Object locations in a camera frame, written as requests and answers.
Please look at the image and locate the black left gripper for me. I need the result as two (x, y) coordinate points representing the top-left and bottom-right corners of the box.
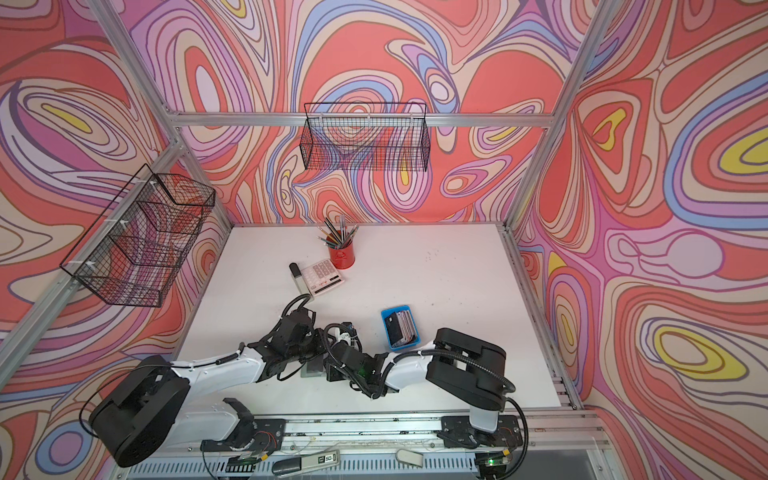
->
(287, 328), (338, 365)

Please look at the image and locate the green card holder wallet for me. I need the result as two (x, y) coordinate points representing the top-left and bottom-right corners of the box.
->
(300, 357), (326, 378)

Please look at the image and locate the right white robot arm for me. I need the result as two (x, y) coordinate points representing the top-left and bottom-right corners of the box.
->
(319, 323), (516, 433)

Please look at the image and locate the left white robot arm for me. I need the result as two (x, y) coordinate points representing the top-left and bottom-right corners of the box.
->
(79, 306), (322, 467)

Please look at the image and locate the blue plastic card tray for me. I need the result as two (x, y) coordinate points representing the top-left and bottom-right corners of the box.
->
(381, 305), (421, 351)

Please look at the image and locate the stack of credit cards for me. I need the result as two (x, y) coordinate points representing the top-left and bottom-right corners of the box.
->
(385, 310), (417, 349)

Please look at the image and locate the grey stapler black tip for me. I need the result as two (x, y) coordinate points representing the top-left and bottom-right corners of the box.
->
(289, 262), (313, 299)

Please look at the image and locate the pink calculator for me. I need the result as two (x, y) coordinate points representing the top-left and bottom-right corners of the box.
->
(300, 259), (344, 297)

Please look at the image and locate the red metal pen cup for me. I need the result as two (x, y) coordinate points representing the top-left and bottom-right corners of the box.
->
(328, 241), (355, 270)

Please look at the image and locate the small grey oval object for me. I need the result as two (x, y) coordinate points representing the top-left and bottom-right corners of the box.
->
(395, 449), (425, 468)

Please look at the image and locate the pens and pencils bunch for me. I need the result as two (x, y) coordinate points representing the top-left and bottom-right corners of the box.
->
(320, 216), (359, 250)

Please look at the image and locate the grey remote device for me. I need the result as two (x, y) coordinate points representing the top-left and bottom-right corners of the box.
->
(271, 450), (340, 478)

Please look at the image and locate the black wire basket left wall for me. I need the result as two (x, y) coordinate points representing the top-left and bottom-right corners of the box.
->
(59, 164), (216, 308)

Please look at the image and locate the black wire basket wall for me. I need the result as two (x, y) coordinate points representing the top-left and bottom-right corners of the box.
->
(299, 100), (431, 172)
(59, 164), (216, 308)

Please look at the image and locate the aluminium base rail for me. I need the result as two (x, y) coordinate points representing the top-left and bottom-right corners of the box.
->
(119, 410), (607, 457)

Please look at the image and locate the black wire basket back wall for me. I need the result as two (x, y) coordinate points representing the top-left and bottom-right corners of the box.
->
(299, 100), (431, 172)

